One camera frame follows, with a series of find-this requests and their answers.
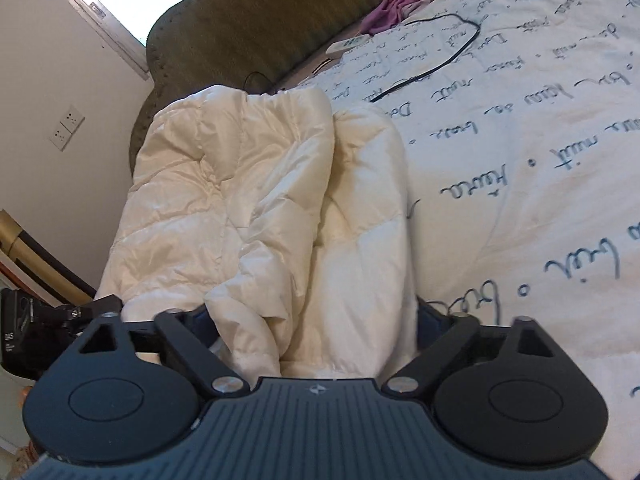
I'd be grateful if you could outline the gold wooden furniture edge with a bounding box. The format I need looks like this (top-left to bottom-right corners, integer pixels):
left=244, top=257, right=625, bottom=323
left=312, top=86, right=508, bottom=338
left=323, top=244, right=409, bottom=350
left=1, top=210, right=96, bottom=306

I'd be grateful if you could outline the black cable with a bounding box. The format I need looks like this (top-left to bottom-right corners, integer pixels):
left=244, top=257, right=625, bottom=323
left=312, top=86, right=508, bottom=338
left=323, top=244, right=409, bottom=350
left=243, top=12, right=483, bottom=104

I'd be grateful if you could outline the white script-print bedsheet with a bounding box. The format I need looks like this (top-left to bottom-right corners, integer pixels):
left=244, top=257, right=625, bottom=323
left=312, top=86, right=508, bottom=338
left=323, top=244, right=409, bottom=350
left=309, top=0, right=639, bottom=479

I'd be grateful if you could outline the green upholstered headboard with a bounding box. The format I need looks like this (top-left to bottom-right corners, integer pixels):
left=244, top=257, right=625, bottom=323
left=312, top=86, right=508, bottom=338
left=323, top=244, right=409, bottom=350
left=129, top=0, right=382, bottom=159

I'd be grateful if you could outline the cream puffer jacket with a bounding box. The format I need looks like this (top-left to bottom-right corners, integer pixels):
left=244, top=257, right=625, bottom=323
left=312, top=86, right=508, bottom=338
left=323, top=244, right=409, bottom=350
left=98, top=86, right=416, bottom=382

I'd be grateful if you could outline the purple garment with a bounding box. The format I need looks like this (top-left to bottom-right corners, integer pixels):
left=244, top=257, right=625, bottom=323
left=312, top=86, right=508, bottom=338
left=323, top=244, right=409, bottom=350
left=359, top=0, right=424, bottom=36

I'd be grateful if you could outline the white remote control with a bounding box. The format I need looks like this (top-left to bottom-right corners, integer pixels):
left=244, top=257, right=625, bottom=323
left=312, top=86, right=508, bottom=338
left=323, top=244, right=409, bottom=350
left=326, top=35, right=371, bottom=58

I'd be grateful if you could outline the white wall socket pair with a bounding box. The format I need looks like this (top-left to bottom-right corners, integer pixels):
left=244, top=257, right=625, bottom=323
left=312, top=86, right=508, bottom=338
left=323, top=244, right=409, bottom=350
left=49, top=105, right=85, bottom=151

